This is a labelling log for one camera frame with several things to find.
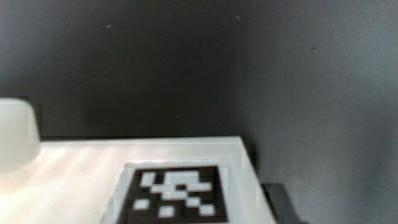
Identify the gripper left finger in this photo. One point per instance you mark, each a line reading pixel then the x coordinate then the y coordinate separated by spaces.
pixel 19 141

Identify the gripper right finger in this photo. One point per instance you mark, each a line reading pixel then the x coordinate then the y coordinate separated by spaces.
pixel 281 205

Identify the white front drawer tray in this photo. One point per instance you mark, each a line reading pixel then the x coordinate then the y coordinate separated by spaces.
pixel 155 181

